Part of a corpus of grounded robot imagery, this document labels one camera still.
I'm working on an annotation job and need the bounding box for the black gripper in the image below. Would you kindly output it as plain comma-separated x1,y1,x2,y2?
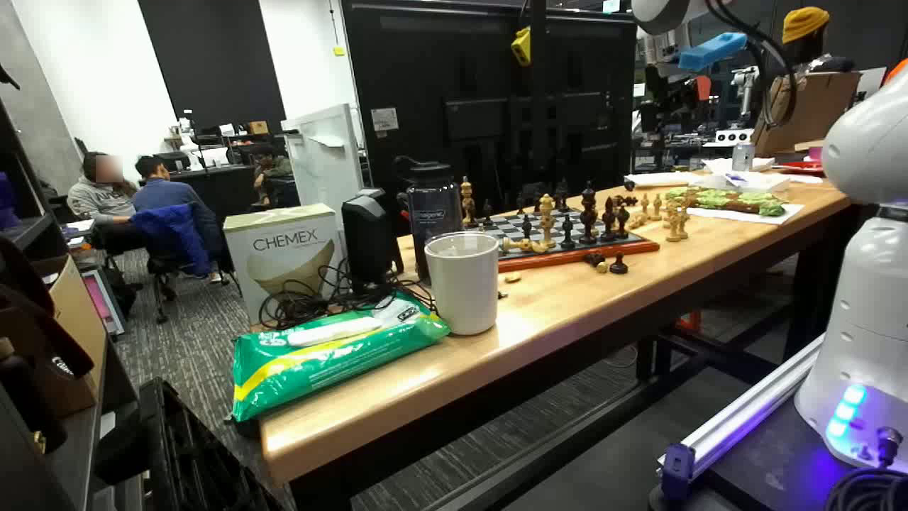
643,36,699,134

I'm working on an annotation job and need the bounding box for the tall dark chess king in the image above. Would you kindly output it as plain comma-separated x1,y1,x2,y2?
579,182,600,247

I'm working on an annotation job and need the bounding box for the tall light wooden chess piece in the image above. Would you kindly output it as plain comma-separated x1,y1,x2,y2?
455,172,480,230
533,191,560,255

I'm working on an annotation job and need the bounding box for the white partition board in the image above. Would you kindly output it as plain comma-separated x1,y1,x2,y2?
280,100,368,226

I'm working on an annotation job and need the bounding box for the pink framed board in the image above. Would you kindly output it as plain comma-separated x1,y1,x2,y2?
78,267,129,340

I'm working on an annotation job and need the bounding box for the small white bottle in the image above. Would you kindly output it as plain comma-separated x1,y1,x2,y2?
731,138,756,177

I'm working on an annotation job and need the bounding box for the brown cardboard box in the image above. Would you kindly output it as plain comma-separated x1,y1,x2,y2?
748,64,861,159

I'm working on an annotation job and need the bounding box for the yellow cap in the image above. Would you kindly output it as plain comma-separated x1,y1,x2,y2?
780,2,833,46

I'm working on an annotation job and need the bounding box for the yellow triangular tag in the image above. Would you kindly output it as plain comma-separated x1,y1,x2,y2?
507,22,536,70

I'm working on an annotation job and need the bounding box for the large black display panel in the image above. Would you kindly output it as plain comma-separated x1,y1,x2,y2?
341,0,637,215

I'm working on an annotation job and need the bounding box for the black cup with tools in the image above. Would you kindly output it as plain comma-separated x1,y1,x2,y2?
403,161,465,286

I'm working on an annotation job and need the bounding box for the white cup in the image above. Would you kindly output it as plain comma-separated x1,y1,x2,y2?
423,226,504,338

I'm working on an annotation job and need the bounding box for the black cylindrical appliance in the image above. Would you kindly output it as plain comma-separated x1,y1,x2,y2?
338,185,399,291

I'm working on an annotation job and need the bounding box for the person dark hair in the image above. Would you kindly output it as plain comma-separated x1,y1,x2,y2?
245,138,297,212

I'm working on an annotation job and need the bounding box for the green wipes package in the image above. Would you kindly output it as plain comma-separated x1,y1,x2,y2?
227,291,453,426

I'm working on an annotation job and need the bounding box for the white Chemex box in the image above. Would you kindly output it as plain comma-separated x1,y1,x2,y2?
220,201,348,323

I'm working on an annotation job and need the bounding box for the person blue shirt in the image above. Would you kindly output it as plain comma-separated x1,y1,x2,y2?
129,154,227,279

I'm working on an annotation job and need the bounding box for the office chair blue jacket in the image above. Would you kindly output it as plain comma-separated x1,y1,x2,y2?
123,201,217,306

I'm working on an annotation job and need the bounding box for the person grey sweater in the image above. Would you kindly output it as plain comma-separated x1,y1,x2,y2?
65,150,142,232

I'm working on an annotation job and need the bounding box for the black plastic crate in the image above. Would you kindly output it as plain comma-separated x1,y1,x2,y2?
92,377,288,511

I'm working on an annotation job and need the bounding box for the tan cardboard carton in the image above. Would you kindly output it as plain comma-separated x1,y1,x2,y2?
44,252,114,421

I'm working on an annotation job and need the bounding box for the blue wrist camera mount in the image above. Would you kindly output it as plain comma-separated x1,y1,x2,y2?
674,27,752,77

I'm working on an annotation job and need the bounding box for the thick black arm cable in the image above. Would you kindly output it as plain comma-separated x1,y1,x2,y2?
707,0,800,128

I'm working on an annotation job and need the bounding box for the checkered chessboard red-brown frame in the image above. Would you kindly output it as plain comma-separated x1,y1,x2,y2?
468,199,663,276

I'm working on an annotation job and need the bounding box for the black table frame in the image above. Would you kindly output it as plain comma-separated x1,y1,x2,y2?
280,201,860,511

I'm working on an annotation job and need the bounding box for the aluminium rail blue bracket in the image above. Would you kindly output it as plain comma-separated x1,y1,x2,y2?
658,335,827,503

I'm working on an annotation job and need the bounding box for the black coiled cable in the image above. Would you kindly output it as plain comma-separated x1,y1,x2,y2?
823,466,908,511

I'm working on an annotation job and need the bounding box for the black wall screen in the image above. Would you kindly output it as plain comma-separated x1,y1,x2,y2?
136,0,287,137

